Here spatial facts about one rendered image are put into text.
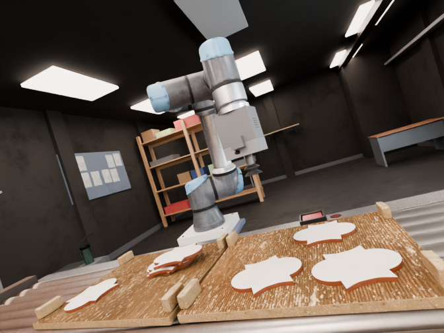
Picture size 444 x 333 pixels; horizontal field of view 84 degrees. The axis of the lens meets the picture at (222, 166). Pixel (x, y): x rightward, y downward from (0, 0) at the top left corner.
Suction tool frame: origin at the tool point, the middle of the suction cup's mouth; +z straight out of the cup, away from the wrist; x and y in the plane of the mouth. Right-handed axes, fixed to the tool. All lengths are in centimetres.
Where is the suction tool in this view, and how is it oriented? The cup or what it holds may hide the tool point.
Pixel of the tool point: (254, 174)
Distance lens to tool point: 58.2
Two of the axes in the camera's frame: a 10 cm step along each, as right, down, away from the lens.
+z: 3.0, 9.5, 0.1
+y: 8.5, -2.6, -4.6
